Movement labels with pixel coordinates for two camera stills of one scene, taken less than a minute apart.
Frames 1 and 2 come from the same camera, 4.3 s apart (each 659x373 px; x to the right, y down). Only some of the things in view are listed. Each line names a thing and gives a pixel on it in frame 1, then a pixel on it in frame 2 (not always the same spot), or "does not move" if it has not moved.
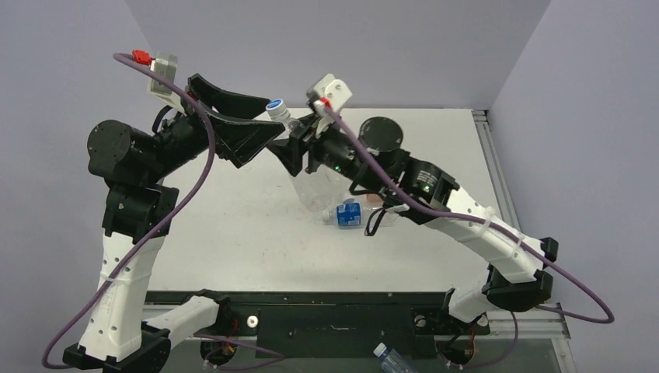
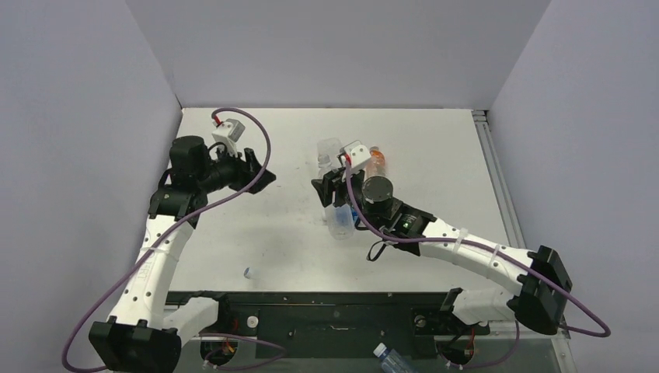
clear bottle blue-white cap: x=323 y=188 -> x=340 y=220
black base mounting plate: x=343 y=325 does not move
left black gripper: x=238 y=141 -> x=246 y=170
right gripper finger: x=290 y=151 -> x=324 y=188
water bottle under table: x=392 y=361 does not move
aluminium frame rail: x=499 y=183 does not move
